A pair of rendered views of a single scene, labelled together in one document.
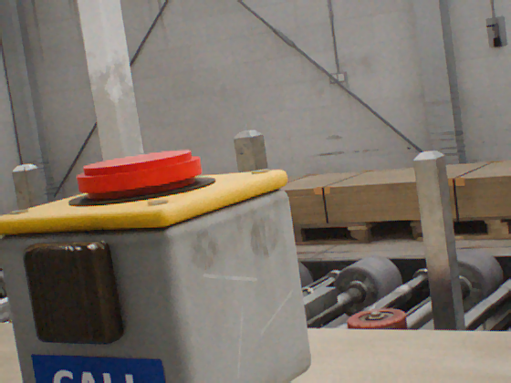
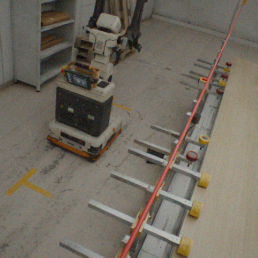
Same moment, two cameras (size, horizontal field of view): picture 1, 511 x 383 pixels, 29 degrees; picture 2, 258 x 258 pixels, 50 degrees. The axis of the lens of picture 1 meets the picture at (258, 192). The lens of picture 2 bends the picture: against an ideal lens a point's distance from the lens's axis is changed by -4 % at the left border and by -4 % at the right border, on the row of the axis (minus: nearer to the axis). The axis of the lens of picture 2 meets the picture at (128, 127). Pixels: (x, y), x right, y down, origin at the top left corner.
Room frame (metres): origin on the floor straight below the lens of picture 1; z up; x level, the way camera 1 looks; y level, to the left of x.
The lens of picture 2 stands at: (-0.75, -1.84, 2.04)
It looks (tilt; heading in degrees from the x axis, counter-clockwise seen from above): 34 degrees down; 74
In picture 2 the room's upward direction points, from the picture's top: 11 degrees clockwise
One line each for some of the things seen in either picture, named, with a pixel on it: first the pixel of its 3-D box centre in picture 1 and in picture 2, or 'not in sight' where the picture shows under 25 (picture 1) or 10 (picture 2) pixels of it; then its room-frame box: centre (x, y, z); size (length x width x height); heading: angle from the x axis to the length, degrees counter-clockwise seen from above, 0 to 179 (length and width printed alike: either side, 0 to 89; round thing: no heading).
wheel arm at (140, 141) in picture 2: not in sight; (163, 151); (-0.05, -0.38, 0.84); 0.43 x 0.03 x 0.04; 147
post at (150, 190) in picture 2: not in sight; (140, 222); (-0.36, -1.02, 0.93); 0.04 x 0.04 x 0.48; 57
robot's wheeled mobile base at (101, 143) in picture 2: not in sight; (86, 128); (-0.45, 0.83, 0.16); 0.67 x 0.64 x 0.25; 57
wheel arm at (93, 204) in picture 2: not in sight; (136, 223); (-0.39, -1.05, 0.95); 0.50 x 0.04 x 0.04; 147
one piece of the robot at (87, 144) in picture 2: not in sight; (72, 138); (-0.61, 0.54, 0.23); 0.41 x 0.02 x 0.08; 147
